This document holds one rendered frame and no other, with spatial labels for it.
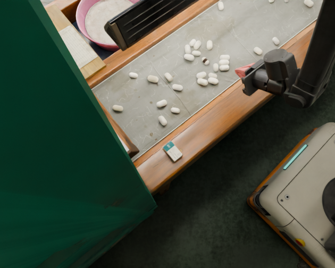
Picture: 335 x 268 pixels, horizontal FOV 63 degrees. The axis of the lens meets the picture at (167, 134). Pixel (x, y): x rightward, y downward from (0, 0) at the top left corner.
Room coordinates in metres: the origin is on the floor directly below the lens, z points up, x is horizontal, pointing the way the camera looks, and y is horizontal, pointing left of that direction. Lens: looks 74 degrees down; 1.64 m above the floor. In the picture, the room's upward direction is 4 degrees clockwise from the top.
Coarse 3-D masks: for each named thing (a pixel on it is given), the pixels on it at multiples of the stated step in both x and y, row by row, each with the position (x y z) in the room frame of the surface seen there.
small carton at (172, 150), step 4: (168, 144) 0.21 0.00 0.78; (172, 144) 0.21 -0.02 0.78; (164, 148) 0.20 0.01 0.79; (168, 148) 0.20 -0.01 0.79; (172, 148) 0.20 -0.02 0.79; (176, 148) 0.20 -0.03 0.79; (168, 152) 0.19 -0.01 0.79; (172, 152) 0.19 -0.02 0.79; (176, 152) 0.19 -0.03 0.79; (180, 152) 0.19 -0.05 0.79; (172, 156) 0.17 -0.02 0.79; (176, 156) 0.17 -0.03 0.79; (180, 156) 0.18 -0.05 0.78; (172, 160) 0.16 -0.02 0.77; (176, 160) 0.16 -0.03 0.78
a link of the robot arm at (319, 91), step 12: (324, 0) 0.37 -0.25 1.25; (324, 12) 0.36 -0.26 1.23; (324, 24) 0.35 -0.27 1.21; (312, 36) 0.36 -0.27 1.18; (324, 36) 0.34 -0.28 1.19; (312, 48) 0.34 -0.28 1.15; (324, 48) 0.33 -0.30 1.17; (312, 60) 0.33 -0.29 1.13; (324, 60) 0.32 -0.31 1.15; (300, 72) 0.33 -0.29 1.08; (312, 72) 0.32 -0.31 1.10; (324, 72) 0.31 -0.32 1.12; (300, 84) 0.31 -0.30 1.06; (312, 84) 0.30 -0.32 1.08; (324, 84) 0.31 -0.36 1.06; (312, 96) 0.28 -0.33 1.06
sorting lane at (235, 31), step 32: (224, 0) 0.83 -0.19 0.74; (256, 0) 0.84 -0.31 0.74; (320, 0) 0.86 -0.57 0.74; (192, 32) 0.67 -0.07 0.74; (224, 32) 0.68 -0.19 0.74; (256, 32) 0.69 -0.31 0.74; (288, 32) 0.70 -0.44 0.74; (128, 64) 0.51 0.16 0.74; (160, 64) 0.52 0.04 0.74; (192, 64) 0.53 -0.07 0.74; (96, 96) 0.38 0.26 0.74; (128, 96) 0.39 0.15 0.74; (160, 96) 0.39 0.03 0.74; (192, 96) 0.40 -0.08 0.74; (128, 128) 0.27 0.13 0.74; (160, 128) 0.28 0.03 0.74
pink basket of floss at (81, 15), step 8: (88, 0) 0.77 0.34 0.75; (96, 0) 0.79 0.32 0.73; (128, 0) 0.81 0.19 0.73; (136, 0) 0.79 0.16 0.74; (80, 8) 0.72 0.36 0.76; (88, 8) 0.75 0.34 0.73; (80, 16) 0.70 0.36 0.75; (80, 24) 0.66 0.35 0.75; (104, 48) 0.60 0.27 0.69; (112, 48) 0.59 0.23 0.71
